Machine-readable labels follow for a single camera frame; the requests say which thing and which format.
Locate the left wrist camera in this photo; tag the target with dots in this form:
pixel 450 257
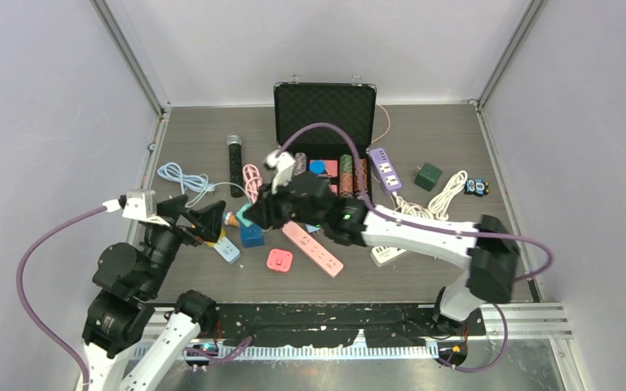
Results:
pixel 138 205

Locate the blue cube socket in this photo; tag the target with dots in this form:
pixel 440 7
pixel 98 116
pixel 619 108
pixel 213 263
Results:
pixel 251 236

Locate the white power strip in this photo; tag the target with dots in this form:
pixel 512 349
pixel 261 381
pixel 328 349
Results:
pixel 383 255

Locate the blue round chip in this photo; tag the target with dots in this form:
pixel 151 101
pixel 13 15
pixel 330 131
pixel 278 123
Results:
pixel 317 167

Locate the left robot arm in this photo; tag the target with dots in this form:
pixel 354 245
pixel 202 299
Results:
pixel 129 278

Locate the pink power strip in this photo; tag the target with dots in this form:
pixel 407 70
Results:
pixel 313 249

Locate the small cone figurine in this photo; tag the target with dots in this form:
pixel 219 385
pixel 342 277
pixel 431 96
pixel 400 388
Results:
pixel 230 219

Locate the yellow cube adapter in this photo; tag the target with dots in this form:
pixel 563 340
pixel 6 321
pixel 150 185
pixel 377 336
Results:
pixel 221 235

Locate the pink square adapter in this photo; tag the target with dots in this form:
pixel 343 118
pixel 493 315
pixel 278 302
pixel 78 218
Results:
pixel 279 260

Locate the purple power strip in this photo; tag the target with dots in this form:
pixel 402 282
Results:
pixel 385 171

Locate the blue owl toy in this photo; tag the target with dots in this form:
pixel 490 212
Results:
pixel 476 187

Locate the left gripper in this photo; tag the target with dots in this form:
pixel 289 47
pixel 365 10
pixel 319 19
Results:
pixel 209 218

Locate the black poker chip case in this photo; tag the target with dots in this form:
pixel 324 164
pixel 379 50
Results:
pixel 350 107

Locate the teal small cube adapter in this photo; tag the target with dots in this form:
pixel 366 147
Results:
pixel 240 215

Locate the dark green cube adapter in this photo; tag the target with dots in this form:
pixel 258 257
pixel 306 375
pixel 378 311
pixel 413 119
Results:
pixel 427 176

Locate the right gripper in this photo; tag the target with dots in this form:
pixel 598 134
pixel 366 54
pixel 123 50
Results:
pixel 263 212

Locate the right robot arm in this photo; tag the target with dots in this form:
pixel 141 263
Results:
pixel 484 250

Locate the light blue power strip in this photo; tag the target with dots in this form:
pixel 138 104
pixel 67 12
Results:
pixel 227 250

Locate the black cylinder tube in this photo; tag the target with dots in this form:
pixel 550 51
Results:
pixel 235 165

